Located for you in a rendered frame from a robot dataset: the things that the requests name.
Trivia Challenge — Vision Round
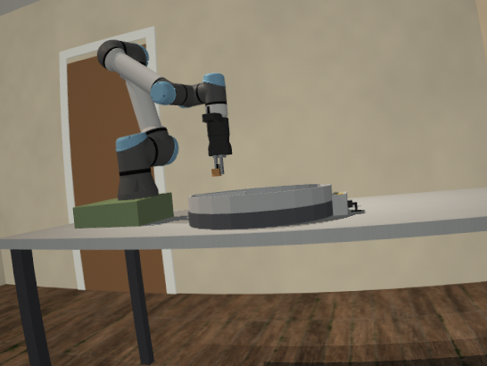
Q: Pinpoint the grey round turntable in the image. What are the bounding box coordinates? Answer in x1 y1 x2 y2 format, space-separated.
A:
188 184 361 229

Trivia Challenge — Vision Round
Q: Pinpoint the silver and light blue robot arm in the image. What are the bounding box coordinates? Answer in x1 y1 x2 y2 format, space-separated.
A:
97 39 227 201

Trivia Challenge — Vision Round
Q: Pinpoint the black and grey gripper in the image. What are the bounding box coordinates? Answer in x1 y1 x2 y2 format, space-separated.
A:
202 104 232 175

